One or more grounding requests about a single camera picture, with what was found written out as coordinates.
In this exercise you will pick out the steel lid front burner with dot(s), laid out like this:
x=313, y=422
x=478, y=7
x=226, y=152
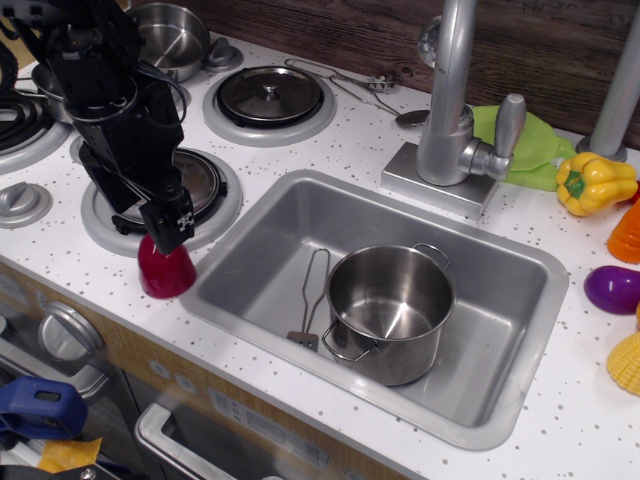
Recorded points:
x=204, y=181

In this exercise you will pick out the metal wire ladle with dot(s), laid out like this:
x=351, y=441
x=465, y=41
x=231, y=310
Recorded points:
x=407, y=119

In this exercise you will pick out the steel lid burner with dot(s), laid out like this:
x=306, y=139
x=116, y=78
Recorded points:
x=204, y=181
x=269, y=97

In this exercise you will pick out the black coil burner left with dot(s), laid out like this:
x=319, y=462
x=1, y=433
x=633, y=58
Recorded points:
x=23, y=118

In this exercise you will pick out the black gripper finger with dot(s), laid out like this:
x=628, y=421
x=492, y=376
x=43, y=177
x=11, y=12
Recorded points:
x=170, y=224
x=126, y=226

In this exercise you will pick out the metal wire spatula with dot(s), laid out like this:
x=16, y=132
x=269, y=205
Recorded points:
x=312, y=291

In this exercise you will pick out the grey vertical pole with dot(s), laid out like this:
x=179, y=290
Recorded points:
x=619, y=105

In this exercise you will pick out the green cloth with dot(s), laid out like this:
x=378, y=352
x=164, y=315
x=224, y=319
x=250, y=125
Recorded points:
x=537, y=156

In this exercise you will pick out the silver toy faucet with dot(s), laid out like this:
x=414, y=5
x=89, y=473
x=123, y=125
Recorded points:
x=450, y=167

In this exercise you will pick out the steel lid back burner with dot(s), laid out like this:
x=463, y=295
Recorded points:
x=269, y=97

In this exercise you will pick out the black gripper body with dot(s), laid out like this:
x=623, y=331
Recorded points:
x=132, y=163

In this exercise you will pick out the grey sink basin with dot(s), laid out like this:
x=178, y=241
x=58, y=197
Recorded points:
x=508, y=297

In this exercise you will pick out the grey stove knob back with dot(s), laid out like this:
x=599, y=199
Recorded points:
x=221, y=56

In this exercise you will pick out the yellow toy corn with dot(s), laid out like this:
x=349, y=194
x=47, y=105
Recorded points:
x=623, y=364

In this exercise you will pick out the metal wire whisk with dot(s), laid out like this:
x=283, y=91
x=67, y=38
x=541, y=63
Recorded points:
x=366, y=91

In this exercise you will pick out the silver oven door handle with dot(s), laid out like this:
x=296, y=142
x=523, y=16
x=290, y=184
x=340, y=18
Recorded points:
x=186, y=445

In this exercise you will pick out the steel pot in sink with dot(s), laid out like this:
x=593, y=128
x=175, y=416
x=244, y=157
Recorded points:
x=388, y=305

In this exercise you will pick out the purple toy eggplant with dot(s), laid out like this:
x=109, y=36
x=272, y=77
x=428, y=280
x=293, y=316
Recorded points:
x=613, y=289

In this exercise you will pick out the small steel pan left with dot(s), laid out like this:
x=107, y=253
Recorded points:
x=47, y=91

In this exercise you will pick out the yellow tape piece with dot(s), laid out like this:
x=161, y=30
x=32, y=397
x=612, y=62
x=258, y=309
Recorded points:
x=63, y=455

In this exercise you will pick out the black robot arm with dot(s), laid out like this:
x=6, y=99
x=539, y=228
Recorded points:
x=122, y=107

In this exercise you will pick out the silver oven knob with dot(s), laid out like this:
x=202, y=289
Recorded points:
x=66, y=335

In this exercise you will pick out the orange toy vegetable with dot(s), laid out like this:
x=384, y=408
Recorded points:
x=623, y=242

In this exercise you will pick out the grey stove knob front left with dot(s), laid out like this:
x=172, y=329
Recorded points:
x=23, y=204

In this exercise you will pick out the grey stove knob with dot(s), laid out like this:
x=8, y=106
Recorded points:
x=23, y=204
x=221, y=56

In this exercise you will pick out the yellow toy bell pepper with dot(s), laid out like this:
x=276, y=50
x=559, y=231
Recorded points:
x=589, y=183

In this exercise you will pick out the steel pot back burner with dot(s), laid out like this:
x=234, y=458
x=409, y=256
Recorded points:
x=175, y=39

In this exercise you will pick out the red toy sweet potato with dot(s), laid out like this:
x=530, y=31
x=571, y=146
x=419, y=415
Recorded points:
x=164, y=276

